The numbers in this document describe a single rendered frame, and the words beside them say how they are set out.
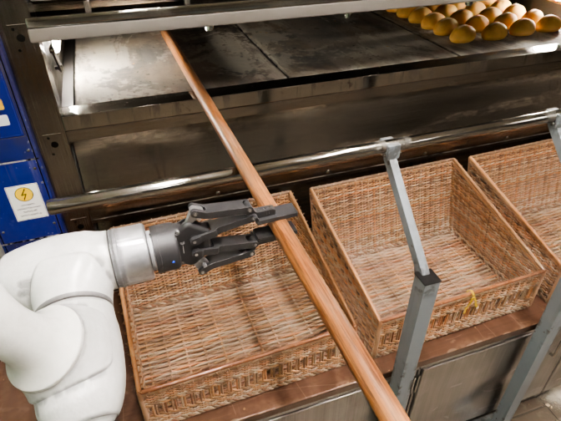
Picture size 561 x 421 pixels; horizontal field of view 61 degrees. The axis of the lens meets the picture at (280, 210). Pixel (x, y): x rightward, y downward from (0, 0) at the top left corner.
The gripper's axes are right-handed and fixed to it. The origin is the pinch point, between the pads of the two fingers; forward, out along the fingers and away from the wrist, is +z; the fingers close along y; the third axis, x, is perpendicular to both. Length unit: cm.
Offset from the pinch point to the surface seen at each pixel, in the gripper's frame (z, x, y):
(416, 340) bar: 35, 2, 43
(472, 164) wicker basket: 91, -51, 36
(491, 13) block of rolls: 119, -90, -2
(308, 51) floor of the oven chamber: 42, -84, 1
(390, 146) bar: 34.0, -19.7, 2.2
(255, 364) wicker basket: -2.4, -8.7, 48.9
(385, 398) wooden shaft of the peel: 0.0, 35.2, -1.4
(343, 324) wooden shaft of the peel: 0.3, 24.4, -1.4
